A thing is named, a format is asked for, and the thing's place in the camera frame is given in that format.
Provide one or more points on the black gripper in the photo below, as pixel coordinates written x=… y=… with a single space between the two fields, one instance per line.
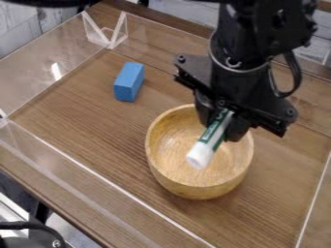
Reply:
x=245 y=91

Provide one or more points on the light wooden bowl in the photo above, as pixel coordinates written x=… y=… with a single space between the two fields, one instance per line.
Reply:
x=193 y=169

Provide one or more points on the clear acrylic tray wall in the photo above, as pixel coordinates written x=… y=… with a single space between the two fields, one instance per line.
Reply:
x=72 y=145

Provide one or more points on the green expo marker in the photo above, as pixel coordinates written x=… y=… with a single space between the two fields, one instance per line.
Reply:
x=210 y=142

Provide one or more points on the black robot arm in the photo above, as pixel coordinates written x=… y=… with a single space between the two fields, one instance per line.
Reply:
x=261 y=31

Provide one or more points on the black equipment with cable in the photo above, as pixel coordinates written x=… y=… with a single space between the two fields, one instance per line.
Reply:
x=35 y=235

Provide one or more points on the blue rectangular block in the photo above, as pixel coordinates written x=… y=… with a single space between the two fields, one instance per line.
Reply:
x=130 y=81

